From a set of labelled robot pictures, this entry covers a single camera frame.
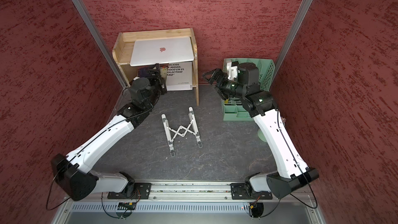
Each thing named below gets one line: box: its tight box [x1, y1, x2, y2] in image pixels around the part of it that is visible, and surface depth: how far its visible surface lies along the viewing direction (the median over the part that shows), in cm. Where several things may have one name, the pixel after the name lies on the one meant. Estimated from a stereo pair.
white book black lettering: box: [166, 61, 193, 91], surface depth 94 cm
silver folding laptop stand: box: [161, 106, 204, 158], surface depth 91 cm
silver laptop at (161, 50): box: [129, 36, 195, 67], surface depth 79 cm
